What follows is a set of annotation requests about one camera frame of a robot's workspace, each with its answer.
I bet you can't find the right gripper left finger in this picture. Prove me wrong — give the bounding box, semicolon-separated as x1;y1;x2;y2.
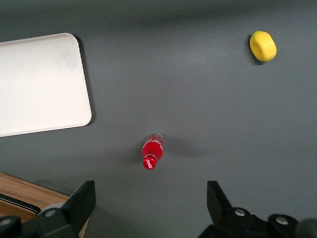
36;180;96;238

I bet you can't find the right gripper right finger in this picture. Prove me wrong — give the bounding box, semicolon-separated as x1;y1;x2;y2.
198;180;271;238

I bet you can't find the black wire drawer handle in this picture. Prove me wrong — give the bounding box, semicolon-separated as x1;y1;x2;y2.
0;193;42;215

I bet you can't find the wooden drawer cabinet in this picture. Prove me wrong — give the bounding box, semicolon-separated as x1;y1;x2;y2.
0;173;87;238

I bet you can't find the red cola bottle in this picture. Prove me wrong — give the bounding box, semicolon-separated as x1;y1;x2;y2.
141;132;165;171

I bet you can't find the cream plastic tray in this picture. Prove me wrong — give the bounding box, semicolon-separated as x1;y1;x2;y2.
0;32;92;138

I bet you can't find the yellow toy lemon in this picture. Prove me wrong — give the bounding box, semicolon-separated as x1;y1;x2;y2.
249;30;277;62

